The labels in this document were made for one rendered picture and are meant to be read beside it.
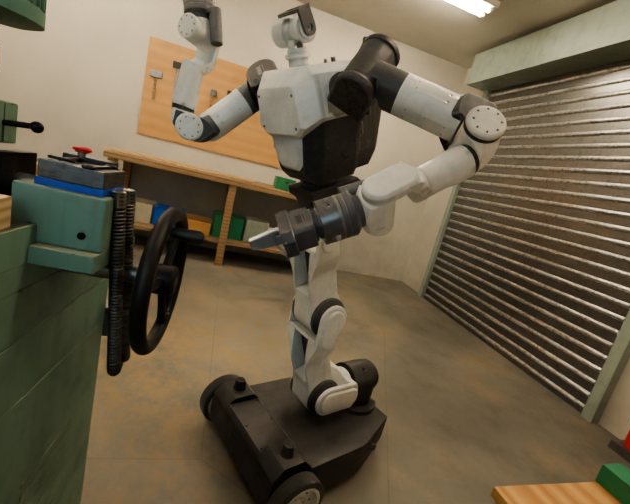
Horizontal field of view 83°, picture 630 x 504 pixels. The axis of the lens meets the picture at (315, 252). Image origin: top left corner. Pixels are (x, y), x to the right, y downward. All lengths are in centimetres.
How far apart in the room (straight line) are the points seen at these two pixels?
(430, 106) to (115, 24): 375
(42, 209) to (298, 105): 57
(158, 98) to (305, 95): 327
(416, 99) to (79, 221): 66
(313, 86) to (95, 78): 349
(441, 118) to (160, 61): 357
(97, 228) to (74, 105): 366
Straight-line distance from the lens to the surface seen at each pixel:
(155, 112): 410
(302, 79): 93
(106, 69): 425
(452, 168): 75
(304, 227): 64
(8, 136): 84
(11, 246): 66
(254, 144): 405
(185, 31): 120
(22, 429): 88
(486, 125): 79
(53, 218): 69
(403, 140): 456
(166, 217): 67
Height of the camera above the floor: 108
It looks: 12 degrees down
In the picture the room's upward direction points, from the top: 14 degrees clockwise
